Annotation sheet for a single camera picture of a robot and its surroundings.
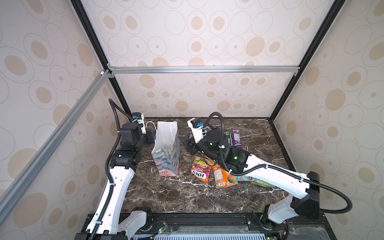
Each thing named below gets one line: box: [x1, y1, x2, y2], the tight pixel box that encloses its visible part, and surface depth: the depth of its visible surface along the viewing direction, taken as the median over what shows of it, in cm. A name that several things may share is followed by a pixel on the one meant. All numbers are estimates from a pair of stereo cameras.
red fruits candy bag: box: [191, 156, 212, 184], surface depth 89 cm
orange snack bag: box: [212, 164, 239, 189], surface depth 87 cm
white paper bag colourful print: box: [151, 121, 181, 177], surface depth 79 cm
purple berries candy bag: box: [231, 129, 243, 147], surface depth 105 cm
